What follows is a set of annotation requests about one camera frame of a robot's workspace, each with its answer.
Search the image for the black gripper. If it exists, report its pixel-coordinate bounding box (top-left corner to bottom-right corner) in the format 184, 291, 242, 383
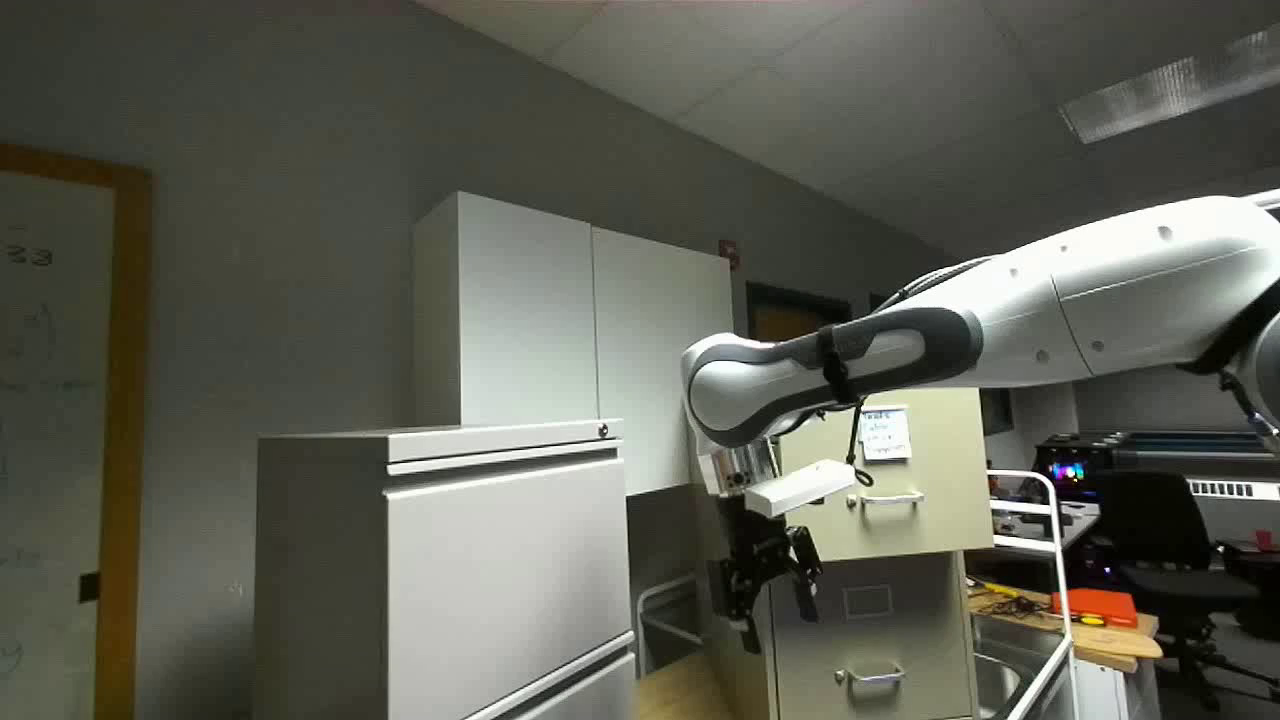
720, 509, 828, 654

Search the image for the beige cabinet drawer with label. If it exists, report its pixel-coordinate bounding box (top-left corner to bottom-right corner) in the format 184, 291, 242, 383
776, 383, 1002, 565

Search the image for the beige metal file cabinet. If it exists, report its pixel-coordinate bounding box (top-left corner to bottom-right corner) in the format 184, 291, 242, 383
692, 442, 987, 720

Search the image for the beige unlabelled cabinet drawer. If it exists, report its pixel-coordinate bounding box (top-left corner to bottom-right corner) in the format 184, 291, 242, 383
763, 547, 984, 720

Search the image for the grey lateral file cabinet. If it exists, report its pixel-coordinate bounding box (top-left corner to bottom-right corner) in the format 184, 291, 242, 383
253, 417, 642, 720

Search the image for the tall white storage cabinet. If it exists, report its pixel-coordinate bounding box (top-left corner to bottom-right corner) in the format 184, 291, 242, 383
408, 188, 741, 501

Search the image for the handwritten white paper label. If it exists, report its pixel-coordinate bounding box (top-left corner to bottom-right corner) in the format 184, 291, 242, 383
856, 399, 915, 468

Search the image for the wooden work table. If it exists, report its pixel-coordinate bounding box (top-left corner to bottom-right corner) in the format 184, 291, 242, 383
964, 578, 1168, 674

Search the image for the dark equipment with coloured lights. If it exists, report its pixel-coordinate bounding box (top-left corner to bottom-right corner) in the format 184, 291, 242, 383
1038, 430, 1280, 509

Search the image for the orange plastic box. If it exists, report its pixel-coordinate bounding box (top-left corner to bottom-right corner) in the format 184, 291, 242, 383
1061, 583, 1145, 632

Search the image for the black office chair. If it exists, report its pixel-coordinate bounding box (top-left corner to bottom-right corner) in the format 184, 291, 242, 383
1101, 468, 1280, 713

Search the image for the ceiling light panel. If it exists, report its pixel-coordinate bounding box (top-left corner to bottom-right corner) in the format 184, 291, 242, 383
1055, 29, 1280, 149

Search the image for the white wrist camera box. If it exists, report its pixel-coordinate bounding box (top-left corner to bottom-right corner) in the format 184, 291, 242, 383
741, 455, 864, 522

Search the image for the white metal rack frame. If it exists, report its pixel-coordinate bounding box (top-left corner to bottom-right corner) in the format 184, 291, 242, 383
634, 571, 713, 678

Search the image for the silver handle of unlabelled drawer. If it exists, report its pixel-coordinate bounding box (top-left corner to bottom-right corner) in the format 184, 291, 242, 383
834, 661, 912, 700

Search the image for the silver handle of labelled drawer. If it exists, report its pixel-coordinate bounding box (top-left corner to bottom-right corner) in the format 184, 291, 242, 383
856, 484, 930, 519

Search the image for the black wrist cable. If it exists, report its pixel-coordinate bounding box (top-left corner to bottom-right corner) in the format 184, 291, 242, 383
839, 394, 879, 491

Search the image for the white metal cart frame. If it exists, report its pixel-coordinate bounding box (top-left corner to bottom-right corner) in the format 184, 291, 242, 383
982, 463, 1082, 720

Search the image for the whiteboard with wooden frame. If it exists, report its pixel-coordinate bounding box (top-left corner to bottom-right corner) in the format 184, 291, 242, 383
0, 140, 157, 720

